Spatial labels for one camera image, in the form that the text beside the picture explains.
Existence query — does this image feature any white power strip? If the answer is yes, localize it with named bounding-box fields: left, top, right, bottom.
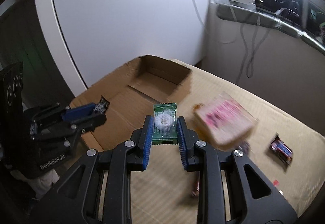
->
left=228, top=0, right=256, bottom=11

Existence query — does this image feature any white round-edged panel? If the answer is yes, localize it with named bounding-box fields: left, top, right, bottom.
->
left=35, top=0, right=208, bottom=95

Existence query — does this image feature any brown snack under gripper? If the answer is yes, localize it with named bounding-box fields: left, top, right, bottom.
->
left=191, top=172, right=200, bottom=198

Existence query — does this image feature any pink packaged sandwich bread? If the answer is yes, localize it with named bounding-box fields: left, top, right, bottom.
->
left=193, top=92, right=258, bottom=151

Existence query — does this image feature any snickers bar brown wrapper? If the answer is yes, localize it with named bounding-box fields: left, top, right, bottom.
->
left=269, top=133, right=293, bottom=167

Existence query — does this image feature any green candy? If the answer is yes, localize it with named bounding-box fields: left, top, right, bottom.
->
left=152, top=103, right=177, bottom=145

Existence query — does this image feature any hanging grey cable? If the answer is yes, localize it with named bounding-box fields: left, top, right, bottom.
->
left=236, top=5, right=272, bottom=80

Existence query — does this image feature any brown cardboard box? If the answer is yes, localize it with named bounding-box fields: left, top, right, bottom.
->
left=70, top=55, right=192, bottom=151

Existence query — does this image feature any small black snack packet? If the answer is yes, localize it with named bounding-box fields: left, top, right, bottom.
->
left=93, top=96, right=110, bottom=114

